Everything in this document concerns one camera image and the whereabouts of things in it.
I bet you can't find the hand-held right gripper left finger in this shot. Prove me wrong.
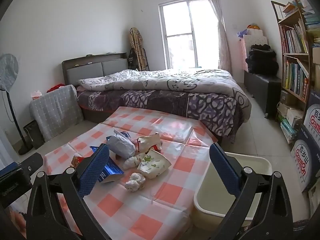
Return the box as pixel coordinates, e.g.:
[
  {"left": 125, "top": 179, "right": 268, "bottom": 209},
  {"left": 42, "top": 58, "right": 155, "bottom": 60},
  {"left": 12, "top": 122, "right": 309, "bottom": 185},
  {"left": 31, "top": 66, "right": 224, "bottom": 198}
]
[{"left": 26, "top": 143, "right": 110, "bottom": 240}]

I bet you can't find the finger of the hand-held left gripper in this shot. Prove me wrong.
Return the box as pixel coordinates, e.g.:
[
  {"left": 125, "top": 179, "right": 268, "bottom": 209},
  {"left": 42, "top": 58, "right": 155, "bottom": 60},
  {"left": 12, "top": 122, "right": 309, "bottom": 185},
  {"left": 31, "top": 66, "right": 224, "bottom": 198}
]
[{"left": 19, "top": 153, "right": 44, "bottom": 173}]

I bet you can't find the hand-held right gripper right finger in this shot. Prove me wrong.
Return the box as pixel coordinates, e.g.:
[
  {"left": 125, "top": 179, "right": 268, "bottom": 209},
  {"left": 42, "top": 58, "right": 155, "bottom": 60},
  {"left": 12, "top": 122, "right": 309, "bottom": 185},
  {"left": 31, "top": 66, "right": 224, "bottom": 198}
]
[{"left": 209, "top": 142, "right": 293, "bottom": 240}]

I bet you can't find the red snack packet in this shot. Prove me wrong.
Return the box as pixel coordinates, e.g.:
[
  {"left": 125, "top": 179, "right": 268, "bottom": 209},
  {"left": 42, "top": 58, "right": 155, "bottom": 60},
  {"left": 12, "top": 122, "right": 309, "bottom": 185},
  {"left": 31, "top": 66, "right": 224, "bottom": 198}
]
[{"left": 72, "top": 155, "right": 87, "bottom": 168}]

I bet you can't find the white plastic bin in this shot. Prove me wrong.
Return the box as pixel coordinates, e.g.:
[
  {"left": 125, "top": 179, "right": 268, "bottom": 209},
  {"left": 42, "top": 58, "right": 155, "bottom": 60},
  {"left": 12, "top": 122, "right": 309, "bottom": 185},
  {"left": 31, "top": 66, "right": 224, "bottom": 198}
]
[{"left": 193, "top": 152, "right": 273, "bottom": 228}]

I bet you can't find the grey plastic bag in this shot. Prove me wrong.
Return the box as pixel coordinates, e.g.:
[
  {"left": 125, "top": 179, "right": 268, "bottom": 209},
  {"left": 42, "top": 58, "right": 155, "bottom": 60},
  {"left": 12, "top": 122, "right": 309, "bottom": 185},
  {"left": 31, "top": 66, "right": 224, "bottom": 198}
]
[{"left": 107, "top": 134, "right": 137, "bottom": 159}]

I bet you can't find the white printed diaper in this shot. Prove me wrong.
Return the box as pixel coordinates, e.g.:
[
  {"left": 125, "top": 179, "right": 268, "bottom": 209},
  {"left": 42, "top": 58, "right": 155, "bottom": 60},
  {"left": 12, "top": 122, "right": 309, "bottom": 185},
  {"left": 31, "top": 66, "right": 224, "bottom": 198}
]
[{"left": 122, "top": 152, "right": 145, "bottom": 170}]

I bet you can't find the white tissue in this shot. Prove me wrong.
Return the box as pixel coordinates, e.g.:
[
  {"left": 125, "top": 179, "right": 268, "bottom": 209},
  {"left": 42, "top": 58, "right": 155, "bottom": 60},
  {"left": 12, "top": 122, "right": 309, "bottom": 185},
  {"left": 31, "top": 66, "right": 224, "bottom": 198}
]
[{"left": 124, "top": 172, "right": 146, "bottom": 193}]

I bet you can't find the blue and white packet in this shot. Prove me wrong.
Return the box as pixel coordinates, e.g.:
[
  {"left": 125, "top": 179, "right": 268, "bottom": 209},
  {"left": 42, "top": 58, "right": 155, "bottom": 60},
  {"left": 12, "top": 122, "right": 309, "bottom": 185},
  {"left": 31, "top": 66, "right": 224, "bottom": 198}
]
[{"left": 106, "top": 130, "right": 132, "bottom": 141}]

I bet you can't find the crushed frog print paper cup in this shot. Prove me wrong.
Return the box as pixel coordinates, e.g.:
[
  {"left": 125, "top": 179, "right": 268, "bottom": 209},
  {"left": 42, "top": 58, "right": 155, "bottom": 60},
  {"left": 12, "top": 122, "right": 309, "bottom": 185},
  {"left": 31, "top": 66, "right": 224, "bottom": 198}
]
[{"left": 137, "top": 149, "right": 172, "bottom": 179}]

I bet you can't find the beige paper bag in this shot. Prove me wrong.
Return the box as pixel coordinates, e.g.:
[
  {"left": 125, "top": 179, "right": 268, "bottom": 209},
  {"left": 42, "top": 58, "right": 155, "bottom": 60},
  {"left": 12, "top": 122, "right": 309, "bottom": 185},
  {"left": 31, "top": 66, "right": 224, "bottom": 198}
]
[{"left": 136, "top": 132, "right": 162, "bottom": 153}]

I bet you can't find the blue cardboard box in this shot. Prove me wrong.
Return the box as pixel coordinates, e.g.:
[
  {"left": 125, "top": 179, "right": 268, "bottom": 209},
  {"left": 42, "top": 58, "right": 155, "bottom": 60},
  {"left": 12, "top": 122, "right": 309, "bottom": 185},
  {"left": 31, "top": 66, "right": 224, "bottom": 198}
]
[{"left": 90, "top": 146, "right": 125, "bottom": 183}]

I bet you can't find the black floor box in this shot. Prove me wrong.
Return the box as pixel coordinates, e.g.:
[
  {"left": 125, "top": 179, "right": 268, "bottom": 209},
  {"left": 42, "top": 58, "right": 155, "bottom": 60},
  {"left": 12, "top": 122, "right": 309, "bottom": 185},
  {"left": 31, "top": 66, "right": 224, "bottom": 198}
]
[{"left": 23, "top": 120, "right": 45, "bottom": 150}]

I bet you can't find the orange checked plastic tablecloth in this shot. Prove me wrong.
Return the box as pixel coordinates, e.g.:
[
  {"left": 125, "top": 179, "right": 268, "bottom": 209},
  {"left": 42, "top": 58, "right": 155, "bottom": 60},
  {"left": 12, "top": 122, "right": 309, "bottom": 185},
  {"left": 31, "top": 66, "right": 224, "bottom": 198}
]
[{"left": 10, "top": 106, "right": 223, "bottom": 240}]

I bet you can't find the stack of green packs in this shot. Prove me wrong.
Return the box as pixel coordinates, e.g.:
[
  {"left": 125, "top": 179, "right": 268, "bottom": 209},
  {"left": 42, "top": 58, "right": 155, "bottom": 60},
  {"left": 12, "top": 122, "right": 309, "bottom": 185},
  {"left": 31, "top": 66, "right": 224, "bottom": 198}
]
[{"left": 280, "top": 119, "right": 298, "bottom": 145}]

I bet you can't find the red cloth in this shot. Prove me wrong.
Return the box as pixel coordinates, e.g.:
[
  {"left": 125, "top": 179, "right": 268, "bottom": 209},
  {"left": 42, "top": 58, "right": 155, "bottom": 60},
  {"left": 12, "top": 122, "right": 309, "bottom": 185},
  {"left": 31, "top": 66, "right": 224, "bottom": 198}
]
[{"left": 47, "top": 84, "right": 65, "bottom": 93}]

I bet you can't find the printed cardboard water box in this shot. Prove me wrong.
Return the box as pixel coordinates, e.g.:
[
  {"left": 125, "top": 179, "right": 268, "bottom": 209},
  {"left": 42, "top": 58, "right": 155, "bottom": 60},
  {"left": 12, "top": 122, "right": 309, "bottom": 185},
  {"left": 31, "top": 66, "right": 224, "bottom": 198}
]
[
  {"left": 291, "top": 124, "right": 320, "bottom": 193},
  {"left": 304, "top": 89, "right": 320, "bottom": 137}
]

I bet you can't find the small white box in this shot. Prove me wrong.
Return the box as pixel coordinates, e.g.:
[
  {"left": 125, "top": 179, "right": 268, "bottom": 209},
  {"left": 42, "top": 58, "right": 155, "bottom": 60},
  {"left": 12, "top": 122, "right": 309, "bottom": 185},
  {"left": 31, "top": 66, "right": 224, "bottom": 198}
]
[{"left": 286, "top": 107, "right": 304, "bottom": 130}]

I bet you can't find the black storage bench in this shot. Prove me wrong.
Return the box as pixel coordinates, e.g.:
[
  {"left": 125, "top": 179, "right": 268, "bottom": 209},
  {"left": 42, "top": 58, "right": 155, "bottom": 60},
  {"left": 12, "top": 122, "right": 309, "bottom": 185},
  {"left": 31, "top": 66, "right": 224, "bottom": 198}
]
[{"left": 244, "top": 71, "right": 282, "bottom": 118}]

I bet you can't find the bed with purple bedding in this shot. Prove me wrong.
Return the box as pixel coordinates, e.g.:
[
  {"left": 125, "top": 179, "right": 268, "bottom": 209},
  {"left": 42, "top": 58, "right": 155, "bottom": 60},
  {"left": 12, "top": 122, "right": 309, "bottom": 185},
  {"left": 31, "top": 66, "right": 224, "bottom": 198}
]
[{"left": 76, "top": 89, "right": 244, "bottom": 144}]

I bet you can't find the grey standing fan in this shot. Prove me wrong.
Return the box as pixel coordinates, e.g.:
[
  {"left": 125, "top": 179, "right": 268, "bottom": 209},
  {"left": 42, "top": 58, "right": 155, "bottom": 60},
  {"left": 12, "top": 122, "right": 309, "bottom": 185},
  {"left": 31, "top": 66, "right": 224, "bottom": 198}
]
[{"left": 0, "top": 53, "right": 32, "bottom": 155}]

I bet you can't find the small brown cardboard box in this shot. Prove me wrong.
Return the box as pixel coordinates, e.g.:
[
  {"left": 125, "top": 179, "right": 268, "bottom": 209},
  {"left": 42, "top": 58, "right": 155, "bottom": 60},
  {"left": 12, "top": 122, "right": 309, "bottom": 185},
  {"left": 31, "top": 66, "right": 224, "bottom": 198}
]
[{"left": 280, "top": 90, "right": 298, "bottom": 107}]

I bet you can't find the grey padded headboard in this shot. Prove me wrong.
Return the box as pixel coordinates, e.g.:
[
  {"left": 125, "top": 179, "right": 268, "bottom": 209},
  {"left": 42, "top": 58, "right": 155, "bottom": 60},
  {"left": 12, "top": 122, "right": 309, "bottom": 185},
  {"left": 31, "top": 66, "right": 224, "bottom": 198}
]
[{"left": 62, "top": 52, "right": 129, "bottom": 87}]

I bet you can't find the bed with patterned quilt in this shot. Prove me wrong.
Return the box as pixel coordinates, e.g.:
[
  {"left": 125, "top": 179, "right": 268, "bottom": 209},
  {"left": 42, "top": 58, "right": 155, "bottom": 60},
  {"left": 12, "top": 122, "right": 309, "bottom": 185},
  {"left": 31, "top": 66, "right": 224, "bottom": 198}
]
[{"left": 77, "top": 68, "right": 252, "bottom": 117}]

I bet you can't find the row of books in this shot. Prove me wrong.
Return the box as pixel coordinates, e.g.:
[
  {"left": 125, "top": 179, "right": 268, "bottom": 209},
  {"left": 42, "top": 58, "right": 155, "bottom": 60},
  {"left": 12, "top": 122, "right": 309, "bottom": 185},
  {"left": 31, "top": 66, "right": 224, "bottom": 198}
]
[
  {"left": 284, "top": 60, "right": 310, "bottom": 102},
  {"left": 280, "top": 25, "right": 309, "bottom": 54}
]

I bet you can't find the black bag on cabinet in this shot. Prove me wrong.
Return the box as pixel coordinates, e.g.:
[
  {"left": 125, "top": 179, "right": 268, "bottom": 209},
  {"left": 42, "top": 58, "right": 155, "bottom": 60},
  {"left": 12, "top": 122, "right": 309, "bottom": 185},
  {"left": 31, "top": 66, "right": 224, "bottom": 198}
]
[{"left": 245, "top": 44, "right": 279, "bottom": 75}]

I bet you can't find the pink covered cabinet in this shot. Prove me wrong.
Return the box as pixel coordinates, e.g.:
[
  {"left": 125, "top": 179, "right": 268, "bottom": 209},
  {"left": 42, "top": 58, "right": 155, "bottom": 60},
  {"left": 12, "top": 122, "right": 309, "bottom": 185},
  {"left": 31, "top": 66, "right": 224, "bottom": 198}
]
[{"left": 237, "top": 31, "right": 249, "bottom": 72}]

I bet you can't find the pale pink curtain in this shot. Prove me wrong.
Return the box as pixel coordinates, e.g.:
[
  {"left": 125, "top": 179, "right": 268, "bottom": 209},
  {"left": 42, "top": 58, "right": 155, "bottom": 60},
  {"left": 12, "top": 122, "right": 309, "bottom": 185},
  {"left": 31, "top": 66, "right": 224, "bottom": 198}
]
[{"left": 209, "top": 0, "right": 233, "bottom": 74}]

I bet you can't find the beige plaid coat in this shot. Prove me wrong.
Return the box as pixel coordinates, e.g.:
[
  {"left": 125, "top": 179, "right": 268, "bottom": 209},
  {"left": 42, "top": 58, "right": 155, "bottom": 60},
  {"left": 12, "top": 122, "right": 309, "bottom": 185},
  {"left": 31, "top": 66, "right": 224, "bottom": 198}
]
[{"left": 129, "top": 27, "right": 150, "bottom": 72}]

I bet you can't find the white foam board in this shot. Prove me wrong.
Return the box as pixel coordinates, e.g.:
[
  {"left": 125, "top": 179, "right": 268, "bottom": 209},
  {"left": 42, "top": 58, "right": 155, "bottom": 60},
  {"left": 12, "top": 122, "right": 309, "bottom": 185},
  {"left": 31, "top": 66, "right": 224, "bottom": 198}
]
[{"left": 244, "top": 29, "right": 268, "bottom": 55}]

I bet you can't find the wooden bookshelf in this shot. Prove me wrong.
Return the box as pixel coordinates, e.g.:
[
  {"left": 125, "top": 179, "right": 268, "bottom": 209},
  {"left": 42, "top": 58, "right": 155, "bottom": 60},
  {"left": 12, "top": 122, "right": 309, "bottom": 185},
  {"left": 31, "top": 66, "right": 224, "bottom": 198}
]
[{"left": 271, "top": 0, "right": 320, "bottom": 147}]

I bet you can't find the white framed window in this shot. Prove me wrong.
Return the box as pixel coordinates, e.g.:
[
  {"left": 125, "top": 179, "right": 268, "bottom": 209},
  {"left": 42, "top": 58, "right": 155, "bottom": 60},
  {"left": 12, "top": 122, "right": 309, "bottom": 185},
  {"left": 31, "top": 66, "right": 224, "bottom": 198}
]
[{"left": 158, "top": 0, "right": 220, "bottom": 69}]

